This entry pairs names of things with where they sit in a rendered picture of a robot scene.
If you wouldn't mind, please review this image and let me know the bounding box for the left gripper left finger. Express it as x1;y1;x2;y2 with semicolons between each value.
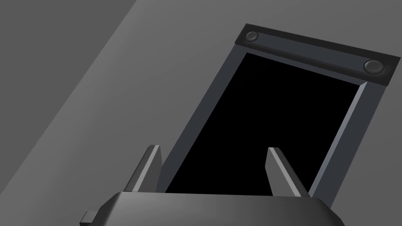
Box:
123;144;163;193

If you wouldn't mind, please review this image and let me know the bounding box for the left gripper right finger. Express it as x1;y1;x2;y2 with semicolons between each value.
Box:
265;147;311;198

